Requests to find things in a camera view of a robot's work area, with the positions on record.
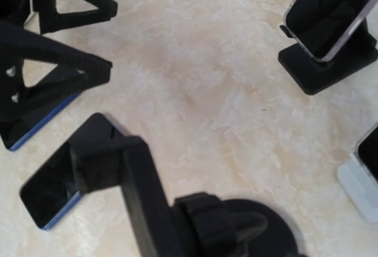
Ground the black round-base stand front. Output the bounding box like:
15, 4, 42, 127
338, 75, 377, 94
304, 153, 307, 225
70, 136, 300, 256

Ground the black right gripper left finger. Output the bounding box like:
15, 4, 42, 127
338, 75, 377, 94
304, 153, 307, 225
1, 0, 118, 34

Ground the white folding phone stand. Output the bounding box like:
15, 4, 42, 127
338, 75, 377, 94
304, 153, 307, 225
337, 153, 377, 224

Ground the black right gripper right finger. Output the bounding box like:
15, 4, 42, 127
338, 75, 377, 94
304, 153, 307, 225
1, 21, 112, 122

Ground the black phone silver edge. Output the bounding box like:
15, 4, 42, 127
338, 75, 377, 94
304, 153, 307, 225
355, 126, 378, 183

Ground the black folding phone stand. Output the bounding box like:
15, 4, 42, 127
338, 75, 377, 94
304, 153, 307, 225
278, 19, 377, 95

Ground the black phone blue edge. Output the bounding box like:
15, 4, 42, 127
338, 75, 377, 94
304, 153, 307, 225
19, 113, 126, 230
1, 93, 80, 152

